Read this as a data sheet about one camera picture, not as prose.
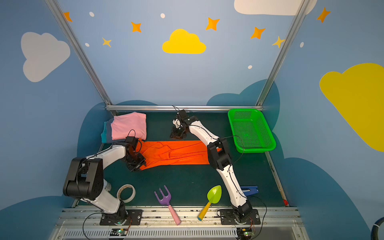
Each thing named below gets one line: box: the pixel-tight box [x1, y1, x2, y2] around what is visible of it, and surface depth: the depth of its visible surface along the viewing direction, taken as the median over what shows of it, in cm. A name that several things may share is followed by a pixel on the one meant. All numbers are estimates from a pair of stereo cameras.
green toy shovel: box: [197, 185, 222, 221], surface depth 82 cm
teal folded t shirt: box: [100, 121, 108, 144], surface depth 106 cm
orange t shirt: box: [135, 138, 210, 171], surface depth 98 cm
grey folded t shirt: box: [106, 117, 121, 144], surface depth 100 cm
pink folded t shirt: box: [111, 112, 147, 141], surface depth 106 cm
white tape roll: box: [116, 184, 136, 204], surface depth 83 cm
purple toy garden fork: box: [154, 185, 182, 226], surface depth 82 cm
